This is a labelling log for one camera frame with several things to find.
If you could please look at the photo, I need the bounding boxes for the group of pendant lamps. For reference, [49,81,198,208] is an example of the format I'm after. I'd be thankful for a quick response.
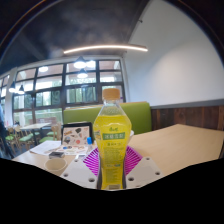
[8,55,98,95]

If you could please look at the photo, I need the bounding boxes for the small dark box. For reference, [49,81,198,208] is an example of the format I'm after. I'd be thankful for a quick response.
[48,151,66,159]

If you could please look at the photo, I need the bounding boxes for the yellow drink bottle orange cap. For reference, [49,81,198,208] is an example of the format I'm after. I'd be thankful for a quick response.
[92,87,133,191]

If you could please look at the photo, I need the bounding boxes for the green upholstered bench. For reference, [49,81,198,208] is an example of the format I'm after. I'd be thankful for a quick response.
[62,101,153,136]

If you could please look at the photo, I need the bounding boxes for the wooden dining table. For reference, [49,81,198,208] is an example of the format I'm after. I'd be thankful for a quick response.
[19,122,53,144]

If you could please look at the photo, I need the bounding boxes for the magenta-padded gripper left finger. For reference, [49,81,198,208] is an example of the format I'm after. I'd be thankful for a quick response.
[60,146,102,190]

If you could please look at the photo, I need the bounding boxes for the person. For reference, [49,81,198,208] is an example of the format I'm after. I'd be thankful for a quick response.
[0,106,14,159]

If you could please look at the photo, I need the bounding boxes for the group of wooden green-seat chairs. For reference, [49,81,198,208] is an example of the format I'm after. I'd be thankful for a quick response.
[4,123,64,151]

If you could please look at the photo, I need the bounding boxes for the curved linear ceiling light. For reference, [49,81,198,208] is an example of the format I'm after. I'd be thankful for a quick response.
[63,44,149,55]

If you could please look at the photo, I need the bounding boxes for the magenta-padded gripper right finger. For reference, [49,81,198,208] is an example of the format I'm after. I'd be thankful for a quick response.
[123,145,164,190]

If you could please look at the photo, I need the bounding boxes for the white paper sheets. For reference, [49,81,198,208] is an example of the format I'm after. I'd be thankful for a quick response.
[29,139,63,156]

